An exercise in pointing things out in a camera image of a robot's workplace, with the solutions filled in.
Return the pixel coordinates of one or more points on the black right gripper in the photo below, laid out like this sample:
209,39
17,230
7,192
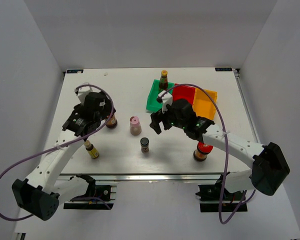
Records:
157,117

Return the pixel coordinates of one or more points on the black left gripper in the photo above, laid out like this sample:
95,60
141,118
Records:
107,109

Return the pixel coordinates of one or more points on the red lid sauce jar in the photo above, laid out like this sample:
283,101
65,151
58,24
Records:
111,122

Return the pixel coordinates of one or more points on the black cap pepper shaker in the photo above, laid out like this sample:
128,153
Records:
144,144

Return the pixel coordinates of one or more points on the pink cap spice shaker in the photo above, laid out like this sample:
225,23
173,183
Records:
135,126

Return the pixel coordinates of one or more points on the tall brown sauce bottle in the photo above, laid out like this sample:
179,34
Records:
163,82

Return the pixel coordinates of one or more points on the small yellow label bottle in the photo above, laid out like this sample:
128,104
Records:
92,151

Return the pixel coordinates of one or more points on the red cap dark sauce jar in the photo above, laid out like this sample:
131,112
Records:
202,151

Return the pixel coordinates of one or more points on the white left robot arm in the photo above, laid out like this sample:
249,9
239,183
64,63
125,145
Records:
37,193

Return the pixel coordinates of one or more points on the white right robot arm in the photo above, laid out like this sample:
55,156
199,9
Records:
267,165

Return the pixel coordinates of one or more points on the green plastic bin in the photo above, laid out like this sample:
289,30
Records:
152,105

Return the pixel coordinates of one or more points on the red plastic bin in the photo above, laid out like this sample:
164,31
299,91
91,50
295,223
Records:
184,92

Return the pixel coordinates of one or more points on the yellow plastic bin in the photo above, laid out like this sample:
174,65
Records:
203,106

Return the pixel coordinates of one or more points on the blue label sticker left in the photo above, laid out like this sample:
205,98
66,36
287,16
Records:
74,71

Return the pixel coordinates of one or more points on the blue label sticker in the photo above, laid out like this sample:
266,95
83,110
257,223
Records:
223,69
74,71

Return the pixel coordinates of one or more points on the blue label sticker right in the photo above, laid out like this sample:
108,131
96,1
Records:
223,69

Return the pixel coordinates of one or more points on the aluminium table frame rail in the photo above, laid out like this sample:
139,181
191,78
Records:
250,120

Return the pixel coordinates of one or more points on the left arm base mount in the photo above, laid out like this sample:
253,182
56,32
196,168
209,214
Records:
96,197

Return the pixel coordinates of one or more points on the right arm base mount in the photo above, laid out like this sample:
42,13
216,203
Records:
209,198

